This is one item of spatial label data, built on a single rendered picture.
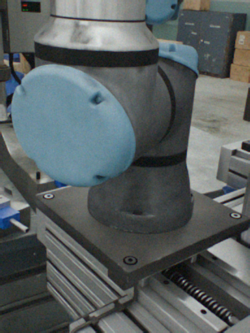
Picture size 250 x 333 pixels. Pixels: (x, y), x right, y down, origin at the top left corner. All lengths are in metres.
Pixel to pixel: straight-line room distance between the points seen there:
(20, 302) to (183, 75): 0.83
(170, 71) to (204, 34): 7.71
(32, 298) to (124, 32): 0.91
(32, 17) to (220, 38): 6.36
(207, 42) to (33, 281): 7.30
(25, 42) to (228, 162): 1.10
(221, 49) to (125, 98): 7.62
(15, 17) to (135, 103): 1.47
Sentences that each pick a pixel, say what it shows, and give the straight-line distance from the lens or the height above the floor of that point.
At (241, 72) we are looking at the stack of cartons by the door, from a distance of 7.87.
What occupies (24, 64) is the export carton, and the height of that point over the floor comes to 0.27.
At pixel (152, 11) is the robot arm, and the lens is 0.80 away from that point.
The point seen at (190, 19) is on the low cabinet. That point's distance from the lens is 8.41.
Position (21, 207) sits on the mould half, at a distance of 0.98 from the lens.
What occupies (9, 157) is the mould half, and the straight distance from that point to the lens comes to 1.22.
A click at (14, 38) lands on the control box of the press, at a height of 1.13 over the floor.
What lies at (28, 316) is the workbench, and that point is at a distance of 1.21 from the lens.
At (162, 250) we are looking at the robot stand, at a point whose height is 1.04.
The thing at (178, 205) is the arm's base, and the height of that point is 1.07.
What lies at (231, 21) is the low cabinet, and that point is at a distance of 7.91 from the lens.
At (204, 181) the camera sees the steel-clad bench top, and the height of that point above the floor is 0.80.
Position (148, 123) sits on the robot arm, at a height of 1.21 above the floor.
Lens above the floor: 1.32
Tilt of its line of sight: 22 degrees down
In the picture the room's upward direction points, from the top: 3 degrees clockwise
